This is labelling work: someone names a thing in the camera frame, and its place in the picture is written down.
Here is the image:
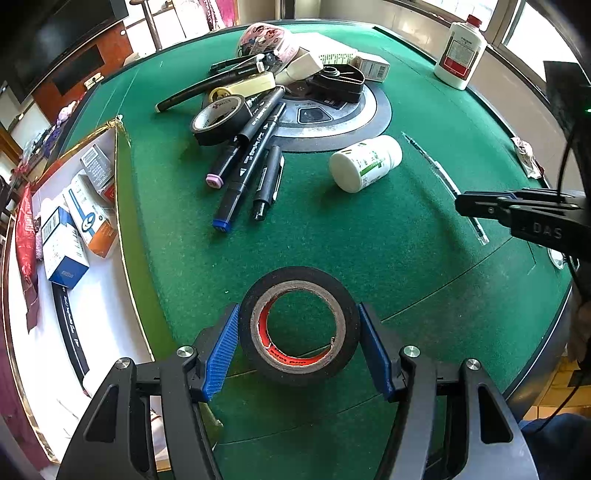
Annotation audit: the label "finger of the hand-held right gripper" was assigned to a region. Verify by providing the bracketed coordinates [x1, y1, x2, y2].
[455, 191, 525, 210]
[457, 208, 513, 224]

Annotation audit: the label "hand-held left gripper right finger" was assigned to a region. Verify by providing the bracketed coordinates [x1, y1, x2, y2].
[358, 302, 541, 480]

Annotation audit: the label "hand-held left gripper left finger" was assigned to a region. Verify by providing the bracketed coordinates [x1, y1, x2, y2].
[55, 303, 241, 480]

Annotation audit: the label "black tape roll red core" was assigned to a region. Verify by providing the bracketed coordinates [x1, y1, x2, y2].
[239, 266, 361, 387]

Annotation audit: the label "gold cardboard box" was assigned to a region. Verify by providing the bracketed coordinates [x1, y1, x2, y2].
[0, 115, 160, 467]

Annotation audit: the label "white pill bottle green label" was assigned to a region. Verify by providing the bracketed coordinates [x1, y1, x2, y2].
[329, 135, 404, 194]

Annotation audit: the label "long black marker white print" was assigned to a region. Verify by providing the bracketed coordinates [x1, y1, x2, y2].
[51, 281, 92, 385]

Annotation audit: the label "black marker blue cap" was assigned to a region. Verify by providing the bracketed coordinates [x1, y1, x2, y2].
[212, 102, 288, 232]

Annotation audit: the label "black plastic wheel part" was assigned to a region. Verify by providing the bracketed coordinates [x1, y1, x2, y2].
[306, 64, 367, 105]

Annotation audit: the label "blue white barcode box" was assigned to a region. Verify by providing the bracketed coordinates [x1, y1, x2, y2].
[39, 204, 91, 289]

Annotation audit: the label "black marker pink cap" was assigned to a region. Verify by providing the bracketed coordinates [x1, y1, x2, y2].
[205, 88, 286, 190]

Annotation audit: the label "black tape roll white core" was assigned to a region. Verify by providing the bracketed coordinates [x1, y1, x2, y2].
[191, 93, 250, 147]

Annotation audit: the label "large red snack bag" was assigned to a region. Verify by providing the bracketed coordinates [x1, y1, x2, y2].
[15, 181, 43, 334]

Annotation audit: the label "white tapered tube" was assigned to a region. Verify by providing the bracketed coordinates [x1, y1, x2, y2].
[276, 50, 325, 87]

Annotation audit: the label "cream plastic case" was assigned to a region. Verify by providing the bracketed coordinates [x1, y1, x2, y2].
[209, 71, 277, 105]

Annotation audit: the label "slim black pen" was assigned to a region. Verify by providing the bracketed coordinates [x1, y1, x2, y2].
[210, 52, 266, 75]
[154, 62, 265, 114]

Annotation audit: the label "clear ballpoint pen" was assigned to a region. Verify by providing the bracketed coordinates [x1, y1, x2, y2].
[400, 131, 491, 247]

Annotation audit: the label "small white red snack packet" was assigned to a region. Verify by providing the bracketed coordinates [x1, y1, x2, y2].
[511, 137, 546, 181]

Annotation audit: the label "white liquor bottle red cap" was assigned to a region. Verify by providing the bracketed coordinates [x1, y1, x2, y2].
[433, 14, 488, 91]

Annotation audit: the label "round table control panel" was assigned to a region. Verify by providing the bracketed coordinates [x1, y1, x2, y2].
[203, 69, 393, 154]

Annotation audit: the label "window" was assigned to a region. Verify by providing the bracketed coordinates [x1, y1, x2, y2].
[388, 0, 591, 93]

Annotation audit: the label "small white cardboard box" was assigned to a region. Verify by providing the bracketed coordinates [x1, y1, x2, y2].
[352, 54, 391, 84]

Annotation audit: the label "short black marker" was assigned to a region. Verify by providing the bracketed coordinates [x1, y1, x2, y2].
[252, 145, 286, 222]

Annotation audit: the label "white blue orange medicine box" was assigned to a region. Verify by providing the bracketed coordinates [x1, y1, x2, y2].
[62, 172, 119, 259]

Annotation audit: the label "person's blue trousers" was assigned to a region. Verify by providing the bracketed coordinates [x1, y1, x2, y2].
[519, 412, 591, 480]

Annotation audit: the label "beige cardboard box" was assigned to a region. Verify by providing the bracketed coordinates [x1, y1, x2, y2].
[295, 45, 359, 66]

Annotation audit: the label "pink printed pouch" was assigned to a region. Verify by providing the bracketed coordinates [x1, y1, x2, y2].
[236, 21, 302, 64]

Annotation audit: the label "dark red cloth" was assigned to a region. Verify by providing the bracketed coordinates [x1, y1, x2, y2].
[173, 0, 238, 35]

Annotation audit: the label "wooden chair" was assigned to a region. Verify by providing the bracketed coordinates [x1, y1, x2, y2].
[129, 0, 167, 51]

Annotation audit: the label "black television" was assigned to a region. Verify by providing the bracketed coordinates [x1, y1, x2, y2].
[0, 0, 131, 106]

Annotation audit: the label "black rectangular wall panel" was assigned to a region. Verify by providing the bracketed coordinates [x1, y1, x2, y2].
[50, 44, 105, 97]

